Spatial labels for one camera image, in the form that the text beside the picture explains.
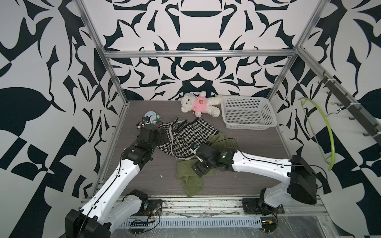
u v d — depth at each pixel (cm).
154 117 105
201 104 108
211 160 59
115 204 41
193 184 80
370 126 53
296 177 42
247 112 105
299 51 88
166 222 71
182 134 98
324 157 69
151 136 58
